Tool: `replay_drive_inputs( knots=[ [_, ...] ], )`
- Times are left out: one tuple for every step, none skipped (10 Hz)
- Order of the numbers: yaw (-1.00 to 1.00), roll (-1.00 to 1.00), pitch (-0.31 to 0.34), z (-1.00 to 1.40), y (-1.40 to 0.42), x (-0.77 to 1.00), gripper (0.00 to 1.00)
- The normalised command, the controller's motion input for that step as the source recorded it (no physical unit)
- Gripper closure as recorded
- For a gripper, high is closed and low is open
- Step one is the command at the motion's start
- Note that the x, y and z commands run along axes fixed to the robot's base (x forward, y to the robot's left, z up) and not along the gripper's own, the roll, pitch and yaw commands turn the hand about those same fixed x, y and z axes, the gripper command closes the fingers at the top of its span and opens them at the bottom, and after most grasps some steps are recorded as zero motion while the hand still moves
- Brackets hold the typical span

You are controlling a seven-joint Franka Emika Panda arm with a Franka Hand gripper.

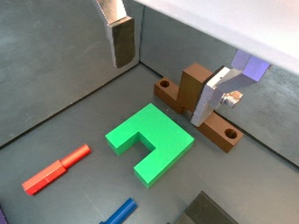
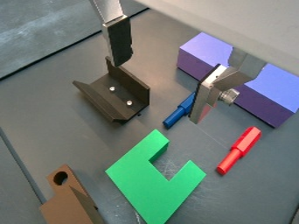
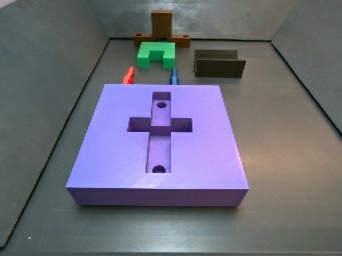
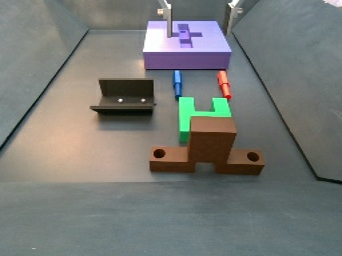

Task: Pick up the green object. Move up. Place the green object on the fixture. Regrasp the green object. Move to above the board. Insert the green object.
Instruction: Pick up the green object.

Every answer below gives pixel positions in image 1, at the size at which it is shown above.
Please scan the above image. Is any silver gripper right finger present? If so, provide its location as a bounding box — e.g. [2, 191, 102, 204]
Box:
[191, 66, 258, 127]

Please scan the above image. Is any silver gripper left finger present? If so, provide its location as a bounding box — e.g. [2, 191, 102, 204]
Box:
[94, 0, 137, 68]

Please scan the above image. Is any green U-shaped block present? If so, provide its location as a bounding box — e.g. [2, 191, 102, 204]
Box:
[106, 103, 194, 188]

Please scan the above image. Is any purple board with cross slot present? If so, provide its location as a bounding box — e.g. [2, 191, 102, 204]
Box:
[231, 50, 270, 81]

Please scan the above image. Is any blue peg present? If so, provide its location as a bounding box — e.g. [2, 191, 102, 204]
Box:
[99, 198, 138, 224]

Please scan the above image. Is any red peg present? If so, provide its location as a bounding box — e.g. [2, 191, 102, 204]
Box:
[23, 144, 91, 195]

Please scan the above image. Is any brown T-shaped bracket block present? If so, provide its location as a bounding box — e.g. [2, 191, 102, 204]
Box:
[154, 63, 243, 153]

